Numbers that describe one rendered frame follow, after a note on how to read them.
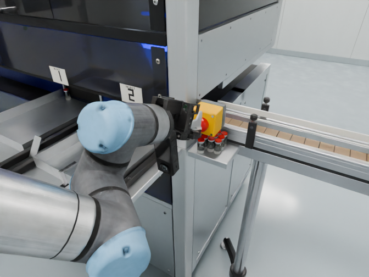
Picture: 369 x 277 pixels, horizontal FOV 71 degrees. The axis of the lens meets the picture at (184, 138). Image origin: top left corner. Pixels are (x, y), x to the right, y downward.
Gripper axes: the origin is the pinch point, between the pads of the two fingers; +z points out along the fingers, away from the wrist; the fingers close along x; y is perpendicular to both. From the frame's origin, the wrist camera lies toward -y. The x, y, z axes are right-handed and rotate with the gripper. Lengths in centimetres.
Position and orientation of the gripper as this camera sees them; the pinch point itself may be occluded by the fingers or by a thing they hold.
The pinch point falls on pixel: (195, 129)
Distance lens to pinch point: 67.5
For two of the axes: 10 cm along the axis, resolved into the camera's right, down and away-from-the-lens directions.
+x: -8.6, -2.8, 4.2
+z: 4.5, -0.8, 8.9
